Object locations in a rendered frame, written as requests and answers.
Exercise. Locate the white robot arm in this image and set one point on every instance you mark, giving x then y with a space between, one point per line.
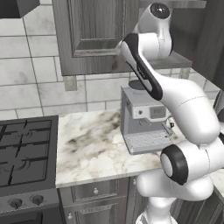
186 110

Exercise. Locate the white cabinet door knob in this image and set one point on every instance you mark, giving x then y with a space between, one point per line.
134 181
69 216

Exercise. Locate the narrow grey base cabinet door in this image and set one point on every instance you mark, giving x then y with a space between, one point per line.
137 204

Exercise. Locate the grey tall cabinet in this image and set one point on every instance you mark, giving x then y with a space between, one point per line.
204 35

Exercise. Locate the grey coffee machine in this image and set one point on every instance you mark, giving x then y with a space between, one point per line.
143 128

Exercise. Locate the white drawer knob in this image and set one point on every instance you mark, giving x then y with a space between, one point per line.
95 191

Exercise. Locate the grey drawer front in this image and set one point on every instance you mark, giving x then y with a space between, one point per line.
87 191

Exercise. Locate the black gas hob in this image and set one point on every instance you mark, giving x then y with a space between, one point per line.
26 151

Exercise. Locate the black oven knob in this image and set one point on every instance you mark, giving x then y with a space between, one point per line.
37 199
15 203

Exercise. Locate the grey oven front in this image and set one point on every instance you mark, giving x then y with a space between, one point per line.
29 213

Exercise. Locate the dark extractor hood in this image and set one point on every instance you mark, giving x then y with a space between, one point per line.
17 7

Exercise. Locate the grey wood wall cabinet door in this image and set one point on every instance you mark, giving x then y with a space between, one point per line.
93 32

